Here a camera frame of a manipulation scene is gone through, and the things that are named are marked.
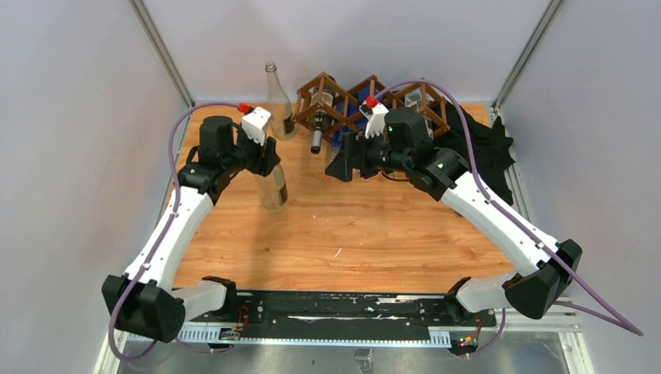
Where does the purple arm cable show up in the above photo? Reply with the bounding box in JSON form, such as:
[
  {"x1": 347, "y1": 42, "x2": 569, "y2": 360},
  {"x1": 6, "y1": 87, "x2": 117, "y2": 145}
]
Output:
[
  {"x1": 107, "y1": 102, "x2": 252, "y2": 363},
  {"x1": 366, "y1": 79, "x2": 645, "y2": 358}
]

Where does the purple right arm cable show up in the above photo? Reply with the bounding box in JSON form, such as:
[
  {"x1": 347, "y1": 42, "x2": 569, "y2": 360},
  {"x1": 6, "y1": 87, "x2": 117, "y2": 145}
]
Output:
[{"x1": 366, "y1": 79, "x2": 645, "y2": 358}]

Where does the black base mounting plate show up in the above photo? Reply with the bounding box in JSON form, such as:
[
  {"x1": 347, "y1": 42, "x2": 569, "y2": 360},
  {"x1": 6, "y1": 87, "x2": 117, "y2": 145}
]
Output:
[{"x1": 217, "y1": 290, "x2": 496, "y2": 346}]

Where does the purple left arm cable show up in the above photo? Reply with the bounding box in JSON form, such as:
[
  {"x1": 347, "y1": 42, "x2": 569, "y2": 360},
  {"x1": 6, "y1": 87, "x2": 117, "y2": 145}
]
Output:
[{"x1": 107, "y1": 102, "x2": 252, "y2": 363}]

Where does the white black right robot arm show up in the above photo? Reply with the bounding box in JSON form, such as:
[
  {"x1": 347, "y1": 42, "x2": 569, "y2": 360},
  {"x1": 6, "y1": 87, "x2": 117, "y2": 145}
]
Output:
[{"x1": 325, "y1": 104, "x2": 582, "y2": 326}]

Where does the tall clear glass bottle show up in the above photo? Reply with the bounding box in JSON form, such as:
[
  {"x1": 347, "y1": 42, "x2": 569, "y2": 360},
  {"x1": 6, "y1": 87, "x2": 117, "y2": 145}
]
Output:
[{"x1": 255, "y1": 162, "x2": 288, "y2": 211}]

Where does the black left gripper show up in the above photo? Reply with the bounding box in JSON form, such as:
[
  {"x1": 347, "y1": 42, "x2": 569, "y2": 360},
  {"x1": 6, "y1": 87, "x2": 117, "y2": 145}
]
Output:
[{"x1": 221, "y1": 123, "x2": 280, "y2": 176}]

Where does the clear square glass bottle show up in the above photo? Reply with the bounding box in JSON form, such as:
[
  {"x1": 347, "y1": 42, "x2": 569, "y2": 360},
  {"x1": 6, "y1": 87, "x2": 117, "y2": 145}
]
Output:
[{"x1": 404, "y1": 88, "x2": 433, "y2": 138}]

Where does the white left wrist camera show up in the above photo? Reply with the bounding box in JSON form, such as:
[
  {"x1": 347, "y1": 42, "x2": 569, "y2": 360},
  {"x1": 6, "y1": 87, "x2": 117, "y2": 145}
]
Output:
[{"x1": 241, "y1": 107, "x2": 273, "y2": 146}]

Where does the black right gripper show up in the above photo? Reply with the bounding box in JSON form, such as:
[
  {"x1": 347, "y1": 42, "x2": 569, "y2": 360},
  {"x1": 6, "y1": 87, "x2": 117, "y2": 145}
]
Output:
[{"x1": 325, "y1": 126, "x2": 412, "y2": 182}]

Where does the brown wooden wine rack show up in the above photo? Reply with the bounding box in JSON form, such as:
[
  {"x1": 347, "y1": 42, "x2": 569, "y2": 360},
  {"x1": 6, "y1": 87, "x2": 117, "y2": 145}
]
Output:
[{"x1": 292, "y1": 72, "x2": 450, "y2": 143}]

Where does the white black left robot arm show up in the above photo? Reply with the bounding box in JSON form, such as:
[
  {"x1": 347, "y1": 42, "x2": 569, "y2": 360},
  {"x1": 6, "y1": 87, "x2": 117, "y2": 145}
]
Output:
[{"x1": 101, "y1": 107, "x2": 280, "y2": 343}]

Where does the clear bottle with blue label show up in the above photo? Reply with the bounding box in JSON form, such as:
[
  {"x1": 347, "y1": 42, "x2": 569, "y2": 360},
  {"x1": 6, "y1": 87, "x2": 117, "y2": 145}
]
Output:
[{"x1": 327, "y1": 101, "x2": 362, "y2": 163}]

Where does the dark green wine bottle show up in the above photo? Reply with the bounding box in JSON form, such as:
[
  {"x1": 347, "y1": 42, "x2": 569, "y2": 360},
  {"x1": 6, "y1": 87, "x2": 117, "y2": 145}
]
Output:
[{"x1": 308, "y1": 84, "x2": 335, "y2": 154}]

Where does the blue labelled clear bottle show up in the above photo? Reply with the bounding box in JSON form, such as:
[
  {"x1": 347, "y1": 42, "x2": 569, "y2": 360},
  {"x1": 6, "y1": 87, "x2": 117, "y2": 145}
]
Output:
[{"x1": 350, "y1": 93, "x2": 388, "y2": 139}]

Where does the black cloth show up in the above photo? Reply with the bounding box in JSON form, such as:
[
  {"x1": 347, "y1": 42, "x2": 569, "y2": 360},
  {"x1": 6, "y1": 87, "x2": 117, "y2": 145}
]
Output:
[{"x1": 433, "y1": 103, "x2": 514, "y2": 205}]

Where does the clear bottle with black label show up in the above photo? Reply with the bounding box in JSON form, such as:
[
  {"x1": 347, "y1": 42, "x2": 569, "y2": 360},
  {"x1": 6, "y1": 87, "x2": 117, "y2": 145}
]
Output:
[{"x1": 265, "y1": 62, "x2": 295, "y2": 141}]

